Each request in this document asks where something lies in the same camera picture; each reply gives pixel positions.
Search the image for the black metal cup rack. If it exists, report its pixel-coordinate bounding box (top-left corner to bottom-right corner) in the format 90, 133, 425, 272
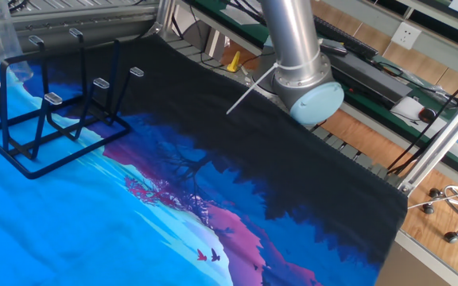
0, 27, 146, 180

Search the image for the blue landscape print cloth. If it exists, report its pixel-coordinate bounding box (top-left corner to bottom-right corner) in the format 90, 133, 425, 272
0, 33, 409, 286

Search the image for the yellow plastic object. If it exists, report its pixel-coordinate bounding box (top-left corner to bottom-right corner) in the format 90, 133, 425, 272
226, 50, 242, 74

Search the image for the clear plastic bag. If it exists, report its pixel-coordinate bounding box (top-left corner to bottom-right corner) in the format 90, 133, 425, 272
219, 2, 262, 25

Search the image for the black remote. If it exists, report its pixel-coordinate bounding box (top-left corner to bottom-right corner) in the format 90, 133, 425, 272
318, 37, 349, 57

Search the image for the grey metal box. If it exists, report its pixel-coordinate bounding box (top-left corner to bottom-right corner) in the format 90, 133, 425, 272
326, 50, 413, 105

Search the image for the white paper sheet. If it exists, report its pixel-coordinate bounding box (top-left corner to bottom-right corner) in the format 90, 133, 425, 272
390, 96, 448, 134

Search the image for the black computer mouse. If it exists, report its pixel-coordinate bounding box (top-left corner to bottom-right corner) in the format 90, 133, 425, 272
417, 106, 438, 124

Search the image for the white wall socket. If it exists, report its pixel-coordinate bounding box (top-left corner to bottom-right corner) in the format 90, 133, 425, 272
390, 21, 423, 51

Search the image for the aluminium frame beam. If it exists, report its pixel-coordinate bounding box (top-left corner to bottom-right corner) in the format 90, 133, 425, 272
397, 81, 458, 196

